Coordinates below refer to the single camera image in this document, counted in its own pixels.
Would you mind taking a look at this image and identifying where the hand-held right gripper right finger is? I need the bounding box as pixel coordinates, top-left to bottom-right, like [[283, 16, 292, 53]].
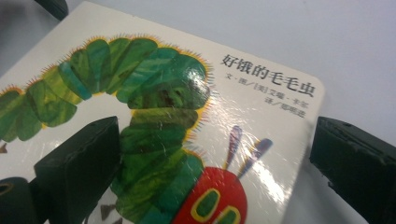
[[309, 116, 396, 224]]

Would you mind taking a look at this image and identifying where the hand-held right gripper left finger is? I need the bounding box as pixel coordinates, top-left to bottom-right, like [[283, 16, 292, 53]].
[[34, 116, 121, 224]]

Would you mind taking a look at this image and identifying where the white caterpillar picture book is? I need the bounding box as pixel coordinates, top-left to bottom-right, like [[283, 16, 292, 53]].
[[0, 1, 326, 224]]

